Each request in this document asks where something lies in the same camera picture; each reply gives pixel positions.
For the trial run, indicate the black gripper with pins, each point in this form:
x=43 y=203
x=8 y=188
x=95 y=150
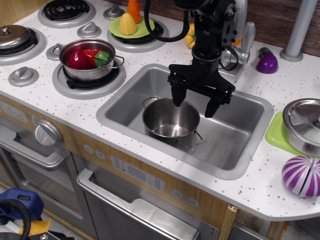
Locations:
x=202 y=77

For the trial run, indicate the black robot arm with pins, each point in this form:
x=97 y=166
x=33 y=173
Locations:
x=214 y=25

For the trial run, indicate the steel pot in sink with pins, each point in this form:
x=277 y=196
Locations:
x=175 y=126

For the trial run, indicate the grey toy sink basin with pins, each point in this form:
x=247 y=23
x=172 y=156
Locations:
x=222 y=145

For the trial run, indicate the steel lidded pot right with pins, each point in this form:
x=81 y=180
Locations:
x=301 y=125

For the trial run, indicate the steel pot on burner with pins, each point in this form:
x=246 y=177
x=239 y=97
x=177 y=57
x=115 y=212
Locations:
x=96 y=72

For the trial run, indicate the steel pot lid left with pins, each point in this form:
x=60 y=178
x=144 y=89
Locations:
x=13 y=35

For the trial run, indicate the yellow toy fruit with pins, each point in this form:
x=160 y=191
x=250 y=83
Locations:
x=190 y=38

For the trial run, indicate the back right stove burner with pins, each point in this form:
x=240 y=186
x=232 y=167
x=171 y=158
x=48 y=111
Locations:
x=134 y=45

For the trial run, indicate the stove burner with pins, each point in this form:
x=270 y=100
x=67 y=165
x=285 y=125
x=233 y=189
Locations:
x=134 y=45
x=63 y=14
x=87 y=90
x=25 y=51

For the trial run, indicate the purple toy eggplant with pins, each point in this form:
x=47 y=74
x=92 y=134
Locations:
x=268 y=63

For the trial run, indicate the silver toy faucet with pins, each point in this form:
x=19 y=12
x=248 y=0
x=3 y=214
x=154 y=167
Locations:
x=232 y=68

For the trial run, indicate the green square plate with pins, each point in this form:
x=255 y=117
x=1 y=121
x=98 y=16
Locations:
x=275 y=137

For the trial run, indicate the toy corn cob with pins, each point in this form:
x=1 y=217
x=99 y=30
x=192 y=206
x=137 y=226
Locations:
x=127 y=25

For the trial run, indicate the green red toy vegetable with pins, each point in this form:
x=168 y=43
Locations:
x=97 y=57

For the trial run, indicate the green round plate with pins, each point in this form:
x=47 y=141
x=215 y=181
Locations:
x=142 y=31

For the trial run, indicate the orange toy carrot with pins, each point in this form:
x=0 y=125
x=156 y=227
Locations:
x=133 y=8

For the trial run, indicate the front stove burner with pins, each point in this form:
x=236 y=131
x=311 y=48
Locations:
x=87 y=90

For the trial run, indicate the grey stove knob back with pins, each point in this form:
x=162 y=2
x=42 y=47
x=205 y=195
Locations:
x=113 y=12

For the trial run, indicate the grey stove knob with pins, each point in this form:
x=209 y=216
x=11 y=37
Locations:
x=113 y=12
x=89 y=30
x=23 y=77

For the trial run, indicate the red toy pepper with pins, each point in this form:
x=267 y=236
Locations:
x=78 y=60

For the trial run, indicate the grey stove knob middle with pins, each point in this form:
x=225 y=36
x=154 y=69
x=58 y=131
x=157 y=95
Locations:
x=89 y=30

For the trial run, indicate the purple striped toy onion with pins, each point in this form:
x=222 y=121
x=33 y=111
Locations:
x=301 y=175

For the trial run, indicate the grey dishwasher door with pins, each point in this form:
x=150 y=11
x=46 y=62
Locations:
x=123 y=211

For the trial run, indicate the grey stove knob hidden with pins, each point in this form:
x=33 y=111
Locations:
x=53 y=53

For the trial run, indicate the silver oven dial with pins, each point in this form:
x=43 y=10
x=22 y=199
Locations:
x=46 y=134

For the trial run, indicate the back left stove burner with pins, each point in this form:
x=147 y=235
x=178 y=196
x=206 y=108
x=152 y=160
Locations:
x=63 y=14

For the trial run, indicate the grey oven door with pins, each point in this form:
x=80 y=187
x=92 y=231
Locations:
x=49 y=171

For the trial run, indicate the grey stove knob front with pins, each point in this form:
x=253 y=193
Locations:
x=23 y=77

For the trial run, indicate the blue clamp tool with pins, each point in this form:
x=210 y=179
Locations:
x=15 y=203

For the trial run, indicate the grey post with base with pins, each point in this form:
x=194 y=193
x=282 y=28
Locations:
x=293 y=52

